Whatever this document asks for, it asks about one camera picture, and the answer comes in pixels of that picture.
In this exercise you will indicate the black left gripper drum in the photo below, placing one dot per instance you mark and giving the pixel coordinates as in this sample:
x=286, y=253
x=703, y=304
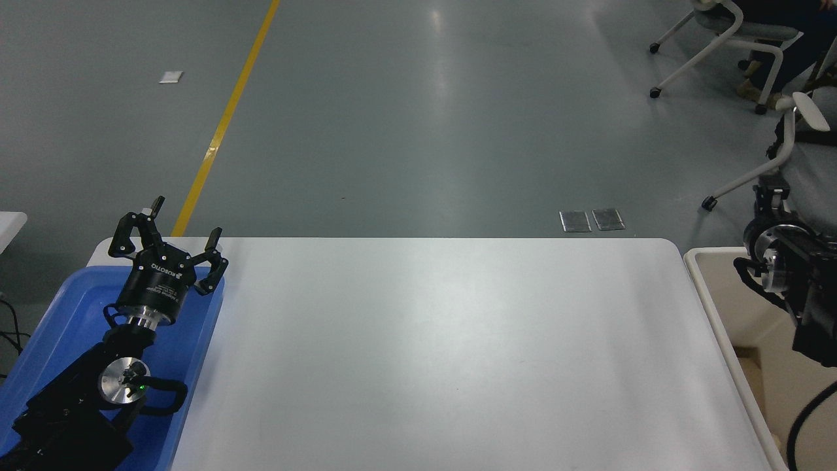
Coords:
x=160, y=281

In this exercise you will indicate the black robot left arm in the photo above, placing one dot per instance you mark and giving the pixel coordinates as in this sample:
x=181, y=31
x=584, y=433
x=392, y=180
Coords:
x=65, y=418

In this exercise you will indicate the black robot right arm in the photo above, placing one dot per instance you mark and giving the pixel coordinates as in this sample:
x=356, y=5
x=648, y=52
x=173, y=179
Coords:
x=814, y=314

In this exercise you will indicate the blue plastic tray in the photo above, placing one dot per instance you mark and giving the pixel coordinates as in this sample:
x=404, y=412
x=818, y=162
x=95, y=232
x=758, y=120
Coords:
x=72, y=307

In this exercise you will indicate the white side table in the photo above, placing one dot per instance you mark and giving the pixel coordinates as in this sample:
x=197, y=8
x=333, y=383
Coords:
x=10, y=229

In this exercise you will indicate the silver floor plate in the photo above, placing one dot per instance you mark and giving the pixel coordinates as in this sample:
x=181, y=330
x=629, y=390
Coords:
x=575, y=221
x=608, y=219

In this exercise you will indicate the large pale bin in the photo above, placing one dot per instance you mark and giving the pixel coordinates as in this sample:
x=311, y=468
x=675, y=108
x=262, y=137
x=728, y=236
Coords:
x=765, y=392

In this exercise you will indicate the white chair with grey seat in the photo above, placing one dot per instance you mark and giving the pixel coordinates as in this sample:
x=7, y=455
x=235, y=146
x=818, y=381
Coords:
x=752, y=31

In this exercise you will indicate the white chair with curved armrest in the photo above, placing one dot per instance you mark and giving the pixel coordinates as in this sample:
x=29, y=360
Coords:
x=811, y=190

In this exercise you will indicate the seated person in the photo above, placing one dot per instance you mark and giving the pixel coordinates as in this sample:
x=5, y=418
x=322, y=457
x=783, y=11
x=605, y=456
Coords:
x=794, y=59

